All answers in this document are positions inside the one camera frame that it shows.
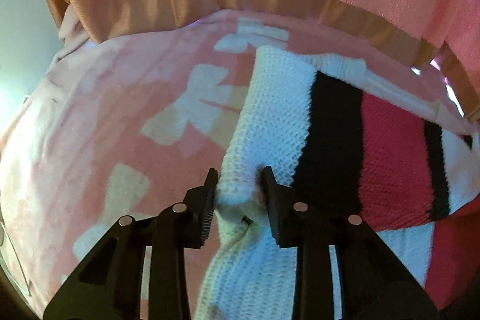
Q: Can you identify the pink blanket with white bows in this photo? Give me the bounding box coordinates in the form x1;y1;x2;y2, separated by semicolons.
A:
1;10;460;314

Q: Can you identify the white red black knit sweater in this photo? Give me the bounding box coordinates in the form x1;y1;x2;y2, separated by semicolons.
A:
195;46;479;319

